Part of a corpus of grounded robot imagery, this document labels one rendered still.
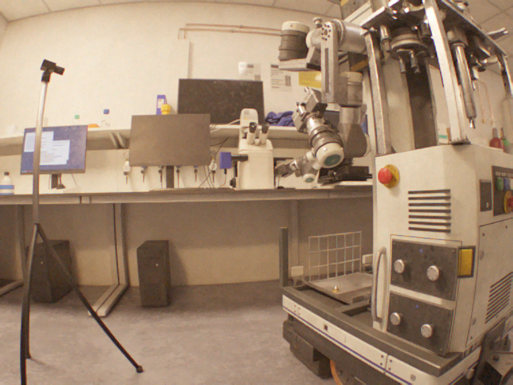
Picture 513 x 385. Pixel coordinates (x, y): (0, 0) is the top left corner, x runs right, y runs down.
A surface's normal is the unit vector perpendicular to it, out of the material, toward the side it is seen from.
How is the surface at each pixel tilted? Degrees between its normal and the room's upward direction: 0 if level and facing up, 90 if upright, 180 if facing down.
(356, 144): 101
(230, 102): 86
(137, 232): 90
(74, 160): 86
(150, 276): 90
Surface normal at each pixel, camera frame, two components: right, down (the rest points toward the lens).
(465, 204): -0.39, -0.01
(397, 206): -0.93, 0.01
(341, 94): 0.33, 0.25
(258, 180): 0.21, -0.03
